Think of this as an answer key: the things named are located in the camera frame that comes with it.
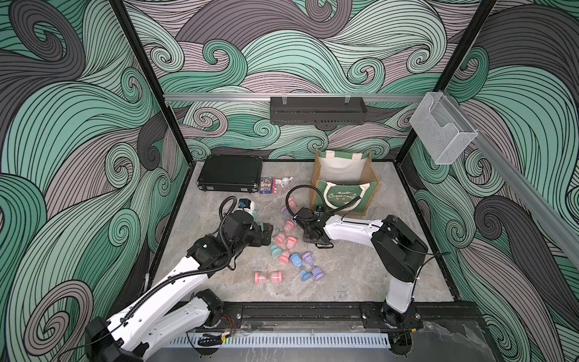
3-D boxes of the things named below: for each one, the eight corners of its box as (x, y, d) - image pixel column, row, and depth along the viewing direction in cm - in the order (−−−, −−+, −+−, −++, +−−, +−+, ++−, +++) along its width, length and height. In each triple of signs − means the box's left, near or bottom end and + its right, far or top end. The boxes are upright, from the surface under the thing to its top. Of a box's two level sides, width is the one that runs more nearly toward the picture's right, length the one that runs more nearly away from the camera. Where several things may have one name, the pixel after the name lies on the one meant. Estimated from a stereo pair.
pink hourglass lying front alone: (255, 284, 82) (253, 281, 79) (255, 274, 84) (254, 271, 81) (282, 284, 82) (282, 281, 79) (282, 274, 84) (282, 271, 81)
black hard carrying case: (199, 194, 109) (195, 185, 103) (209, 162, 123) (206, 153, 118) (259, 194, 109) (258, 185, 103) (262, 162, 123) (261, 153, 118)
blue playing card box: (258, 193, 109) (258, 190, 107) (260, 180, 115) (259, 176, 113) (271, 193, 109) (271, 190, 107) (272, 180, 115) (272, 176, 113)
